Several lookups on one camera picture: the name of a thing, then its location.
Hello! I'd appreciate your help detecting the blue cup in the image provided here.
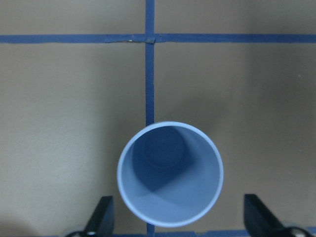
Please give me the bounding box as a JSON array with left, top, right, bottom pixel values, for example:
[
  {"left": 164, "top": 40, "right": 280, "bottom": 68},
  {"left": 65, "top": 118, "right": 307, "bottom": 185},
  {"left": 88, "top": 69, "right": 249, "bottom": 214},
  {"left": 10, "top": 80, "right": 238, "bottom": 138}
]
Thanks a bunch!
[{"left": 117, "top": 121, "right": 224, "bottom": 228}]

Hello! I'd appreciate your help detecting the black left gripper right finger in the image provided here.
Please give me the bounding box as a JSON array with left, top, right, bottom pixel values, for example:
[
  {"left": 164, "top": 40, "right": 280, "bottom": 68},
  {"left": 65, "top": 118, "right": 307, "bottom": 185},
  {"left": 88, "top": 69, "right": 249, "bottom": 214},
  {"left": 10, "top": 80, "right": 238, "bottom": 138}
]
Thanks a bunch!
[{"left": 243, "top": 194, "right": 291, "bottom": 237}]

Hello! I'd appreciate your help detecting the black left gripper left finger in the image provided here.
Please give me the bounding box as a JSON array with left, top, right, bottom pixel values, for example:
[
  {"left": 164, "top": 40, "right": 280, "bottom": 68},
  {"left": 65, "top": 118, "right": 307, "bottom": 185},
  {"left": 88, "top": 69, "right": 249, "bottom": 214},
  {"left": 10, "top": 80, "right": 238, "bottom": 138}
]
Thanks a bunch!
[{"left": 81, "top": 196, "right": 114, "bottom": 237}]

